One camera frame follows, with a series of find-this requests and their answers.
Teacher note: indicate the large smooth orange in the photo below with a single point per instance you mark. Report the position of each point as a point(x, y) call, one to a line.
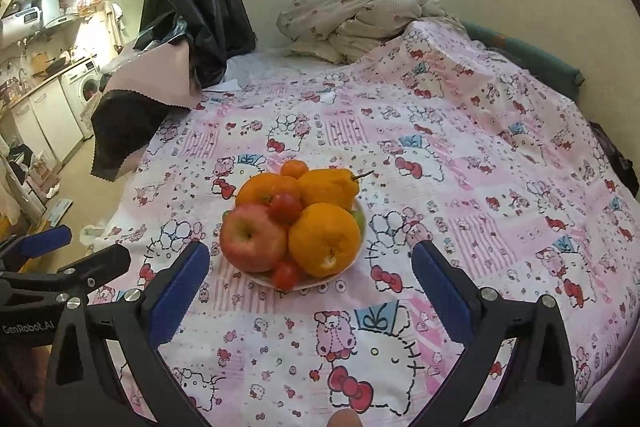
point(257, 189)

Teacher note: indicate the crumpled beige blanket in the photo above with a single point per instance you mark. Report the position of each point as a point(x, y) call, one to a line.
point(350, 22)

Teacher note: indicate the white water heater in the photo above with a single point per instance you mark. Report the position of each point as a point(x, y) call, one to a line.
point(50, 9)

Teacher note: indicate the pink cloth with black lining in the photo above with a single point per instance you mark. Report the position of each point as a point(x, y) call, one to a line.
point(155, 77)

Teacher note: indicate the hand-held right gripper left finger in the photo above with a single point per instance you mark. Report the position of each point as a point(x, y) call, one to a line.
point(180, 292)

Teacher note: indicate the white paper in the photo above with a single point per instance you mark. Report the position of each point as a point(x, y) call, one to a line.
point(225, 85)

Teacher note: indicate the small red tomato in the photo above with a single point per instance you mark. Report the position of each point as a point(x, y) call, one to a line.
point(286, 276)

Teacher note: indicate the teal mattress edge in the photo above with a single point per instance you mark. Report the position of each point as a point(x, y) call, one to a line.
point(530, 62)

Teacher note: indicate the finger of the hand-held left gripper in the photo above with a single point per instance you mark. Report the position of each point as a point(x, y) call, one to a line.
point(45, 239)
point(95, 264)

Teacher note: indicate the dark bag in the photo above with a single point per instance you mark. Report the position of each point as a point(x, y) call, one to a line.
point(615, 162)

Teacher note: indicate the white washing machine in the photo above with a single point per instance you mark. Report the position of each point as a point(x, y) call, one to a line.
point(82, 87)

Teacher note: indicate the pink strawberry-print plate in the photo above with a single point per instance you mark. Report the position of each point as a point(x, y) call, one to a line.
point(312, 283)

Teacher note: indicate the small green fruit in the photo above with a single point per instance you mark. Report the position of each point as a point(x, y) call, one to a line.
point(359, 218)

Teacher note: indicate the pink cartoon-print bedsheet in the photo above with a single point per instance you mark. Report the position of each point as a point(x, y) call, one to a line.
point(475, 157)

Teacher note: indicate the white kitchen cabinet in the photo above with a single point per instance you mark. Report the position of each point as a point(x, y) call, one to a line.
point(45, 122)

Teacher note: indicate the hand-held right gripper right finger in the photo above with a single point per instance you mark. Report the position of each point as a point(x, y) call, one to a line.
point(440, 292)

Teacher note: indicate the white plastic bag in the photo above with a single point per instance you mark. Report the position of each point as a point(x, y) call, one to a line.
point(92, 234)

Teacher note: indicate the large orange with pale mark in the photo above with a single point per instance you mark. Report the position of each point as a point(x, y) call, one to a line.
point(325, 237)

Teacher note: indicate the red apple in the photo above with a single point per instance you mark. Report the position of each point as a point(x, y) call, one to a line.
point(250, 239)

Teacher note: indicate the small orange tangerine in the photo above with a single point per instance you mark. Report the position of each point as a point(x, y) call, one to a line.
point(294, 169)

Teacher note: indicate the pear-shaped orange with stem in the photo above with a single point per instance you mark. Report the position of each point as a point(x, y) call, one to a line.
point(330, 187)

